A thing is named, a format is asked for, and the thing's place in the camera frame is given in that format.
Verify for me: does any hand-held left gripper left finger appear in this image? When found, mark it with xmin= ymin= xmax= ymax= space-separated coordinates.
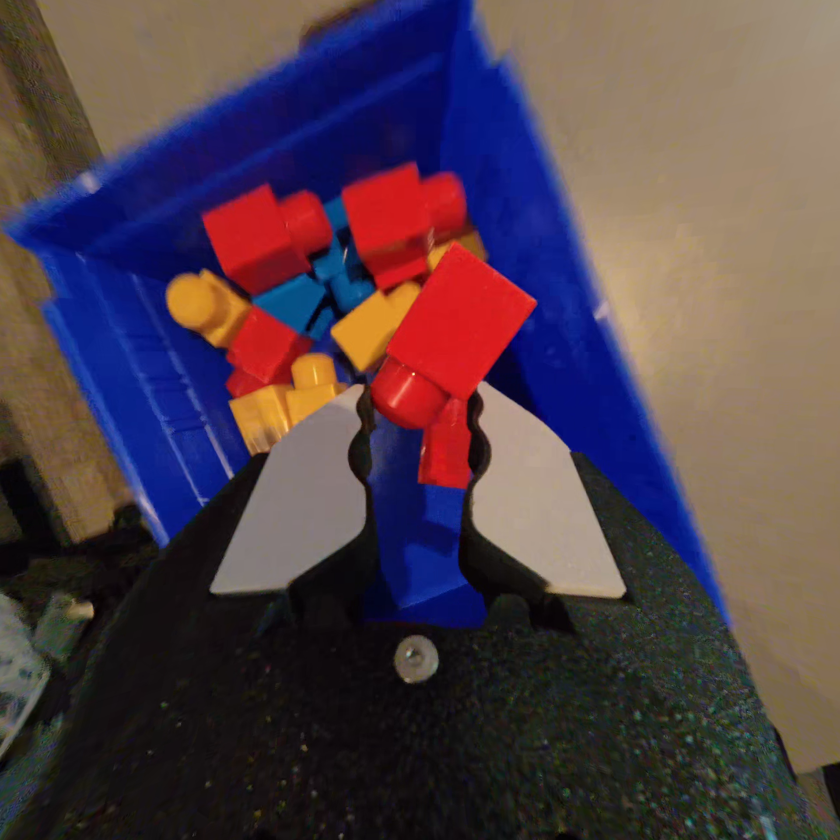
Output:
xmin=210 ymin=384 xmax=382 ymax=603

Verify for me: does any clear plastic object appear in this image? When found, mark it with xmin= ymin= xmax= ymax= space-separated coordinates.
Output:
xmin=0 ymin=591 xmax=96 ymax=756

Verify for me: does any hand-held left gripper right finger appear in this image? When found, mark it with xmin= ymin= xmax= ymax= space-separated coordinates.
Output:
xmin=458 ymin=382 xmax=627 ymax=599

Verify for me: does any pile of mega blocks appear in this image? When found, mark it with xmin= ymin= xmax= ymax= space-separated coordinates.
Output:
xmin=164 ymin=161 xmax=490 ymax=457

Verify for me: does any blue plastic bin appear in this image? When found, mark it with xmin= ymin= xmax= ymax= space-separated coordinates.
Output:
xmin=3 ymin=0 xmax=732 ymax=627

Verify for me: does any red mega block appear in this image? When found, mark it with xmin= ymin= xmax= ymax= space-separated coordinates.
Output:
xmin=369 ymin=241 xmax=539 ymax=431

